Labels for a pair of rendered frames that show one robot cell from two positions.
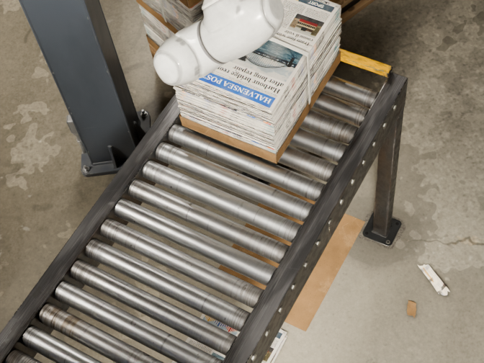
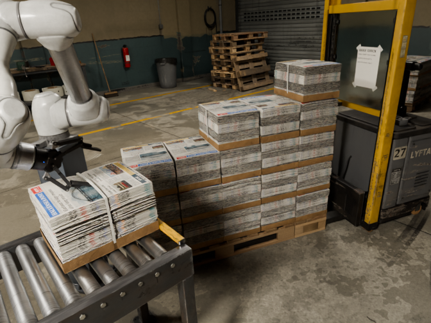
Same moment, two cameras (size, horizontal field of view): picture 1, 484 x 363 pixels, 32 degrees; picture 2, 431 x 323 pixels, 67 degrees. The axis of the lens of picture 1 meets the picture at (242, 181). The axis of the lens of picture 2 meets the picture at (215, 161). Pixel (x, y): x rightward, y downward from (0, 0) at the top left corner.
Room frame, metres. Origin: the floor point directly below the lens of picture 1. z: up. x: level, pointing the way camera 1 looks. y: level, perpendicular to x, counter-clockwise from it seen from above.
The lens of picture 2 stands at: (0.45, -0.81, 1.57)
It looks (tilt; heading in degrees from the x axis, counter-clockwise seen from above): 23 degrees down; 13
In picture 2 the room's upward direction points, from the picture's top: 3 degrees counter-clockwise
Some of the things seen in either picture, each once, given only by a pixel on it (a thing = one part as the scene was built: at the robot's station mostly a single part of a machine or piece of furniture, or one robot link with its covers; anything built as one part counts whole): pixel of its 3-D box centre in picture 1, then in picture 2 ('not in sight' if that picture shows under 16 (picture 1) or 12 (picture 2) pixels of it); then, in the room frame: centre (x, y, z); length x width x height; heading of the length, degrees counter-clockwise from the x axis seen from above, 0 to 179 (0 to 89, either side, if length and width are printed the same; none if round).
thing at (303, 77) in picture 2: not in sight; (301, 150); (2.82, -0.94, 0.65); 0.39 x 0.30 x 1.29; 32
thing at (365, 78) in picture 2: not in sight; (359, 59); (3.06, -1.32, 1.27); 0.57 x 0.01 x 0.65; 32
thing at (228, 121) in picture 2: not in sight; (227, 123); (2.51, -0.43, 0.95); 0.38 x 0.29 x 0.23; 33
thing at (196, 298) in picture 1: (166, 284); not in sight; (0.91, 0.22, 0.77); 0.47 x 0.05 x 0.05; 52
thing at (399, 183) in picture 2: not in sight; (379, 161); (3.25, -1.62, 0.40); 0.69 x 0.55 x 0.80; 32
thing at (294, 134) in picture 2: not in sight; (267, 129); (2.66, -0.68, 0.86); 0.38 x 0.29 x 0.04; 33
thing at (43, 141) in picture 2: not in sight; (52, 137); (1.92, 0.45, 1.03); 0.22 x 0.18 x 0.06; 177
